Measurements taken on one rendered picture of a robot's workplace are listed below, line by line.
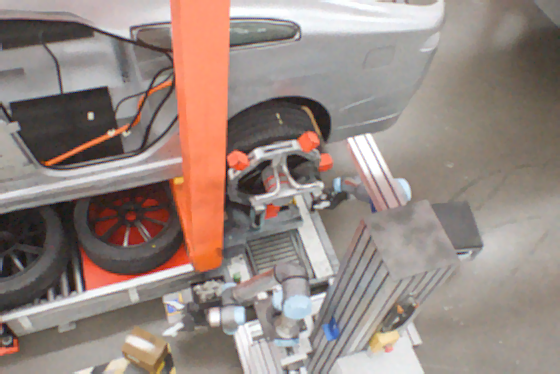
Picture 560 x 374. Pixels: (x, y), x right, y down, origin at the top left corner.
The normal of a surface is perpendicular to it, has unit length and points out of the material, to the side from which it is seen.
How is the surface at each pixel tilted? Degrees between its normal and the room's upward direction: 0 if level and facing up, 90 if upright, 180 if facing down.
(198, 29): 90
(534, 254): 0
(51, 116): 7
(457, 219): 0
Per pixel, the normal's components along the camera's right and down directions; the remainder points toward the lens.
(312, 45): 0.33, 0.69
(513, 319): 0.09, -0.53
